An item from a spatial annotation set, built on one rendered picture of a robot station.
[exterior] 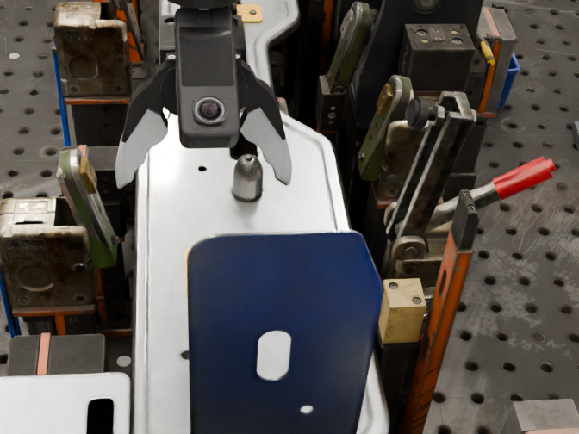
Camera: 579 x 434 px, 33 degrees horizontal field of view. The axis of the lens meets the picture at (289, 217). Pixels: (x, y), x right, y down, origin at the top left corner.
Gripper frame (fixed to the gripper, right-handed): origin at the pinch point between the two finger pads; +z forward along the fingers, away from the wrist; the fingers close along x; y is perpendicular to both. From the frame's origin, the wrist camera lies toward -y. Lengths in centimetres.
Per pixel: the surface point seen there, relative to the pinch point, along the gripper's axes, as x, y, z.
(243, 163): -4.4, 12.7, 5.9
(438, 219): -21.8, -0.5, 3.4
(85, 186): 10.9, 4.8, 2.5
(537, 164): -29.9, -0.5, -2.8
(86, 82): 13.6, 39.4, 11.9
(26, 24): 29, 95, 33
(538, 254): -49, 34, 38
